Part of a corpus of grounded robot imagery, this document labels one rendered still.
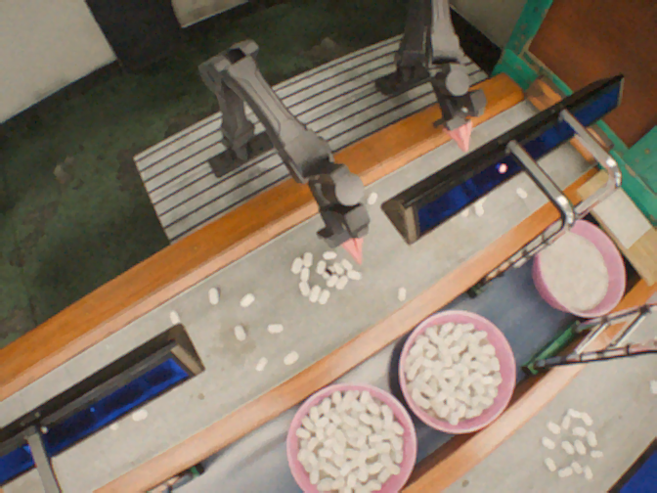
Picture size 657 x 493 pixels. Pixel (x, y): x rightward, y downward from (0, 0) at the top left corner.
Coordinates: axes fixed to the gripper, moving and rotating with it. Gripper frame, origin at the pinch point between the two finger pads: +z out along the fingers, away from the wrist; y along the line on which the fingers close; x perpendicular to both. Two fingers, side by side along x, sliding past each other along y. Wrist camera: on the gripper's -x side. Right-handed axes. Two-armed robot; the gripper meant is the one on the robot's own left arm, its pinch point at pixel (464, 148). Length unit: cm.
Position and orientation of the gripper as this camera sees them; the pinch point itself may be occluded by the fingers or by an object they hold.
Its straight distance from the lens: 100.7
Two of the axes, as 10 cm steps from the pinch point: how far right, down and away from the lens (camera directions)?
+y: 8.4, -5.0, 2.0
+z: 4.1, 8.3, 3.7
